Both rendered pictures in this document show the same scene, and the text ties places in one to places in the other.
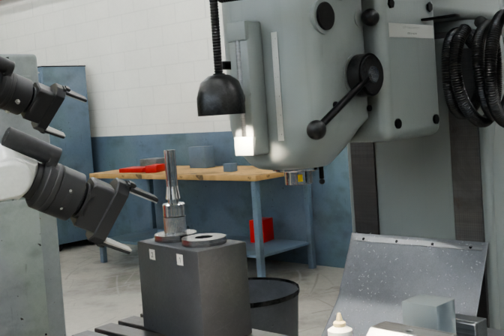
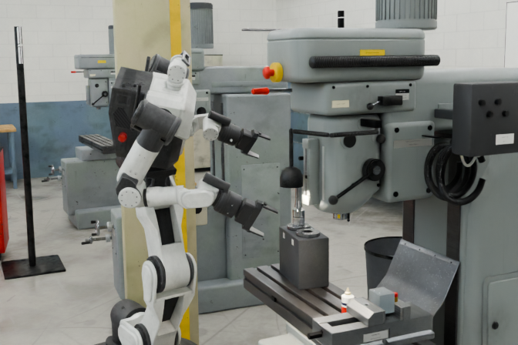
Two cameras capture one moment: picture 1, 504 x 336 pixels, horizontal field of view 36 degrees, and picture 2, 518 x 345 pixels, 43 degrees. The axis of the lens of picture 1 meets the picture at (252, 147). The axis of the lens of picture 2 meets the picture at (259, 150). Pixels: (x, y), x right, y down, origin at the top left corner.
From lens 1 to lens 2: 1.04 m
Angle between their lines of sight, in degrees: 23
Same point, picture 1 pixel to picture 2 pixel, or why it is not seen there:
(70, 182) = (232, 201)
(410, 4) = (413, 128)
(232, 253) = (319, 243)
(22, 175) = (209, 197)
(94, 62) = not seen: hidden behind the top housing
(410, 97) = (408, 179)
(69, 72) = not seen: hidden behind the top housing
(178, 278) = (291, 251)
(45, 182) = (220, 200)
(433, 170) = (439, 214)
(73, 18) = (346, 6)
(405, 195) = (426, 224)
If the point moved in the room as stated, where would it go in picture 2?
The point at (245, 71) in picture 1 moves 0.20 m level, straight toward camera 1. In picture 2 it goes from (307, 164) to (286, 174)
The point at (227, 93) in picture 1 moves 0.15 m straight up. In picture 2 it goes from (291, 178) to (290, 129)
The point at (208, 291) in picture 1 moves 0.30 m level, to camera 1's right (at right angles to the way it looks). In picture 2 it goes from (303, 261) to (385, 270)
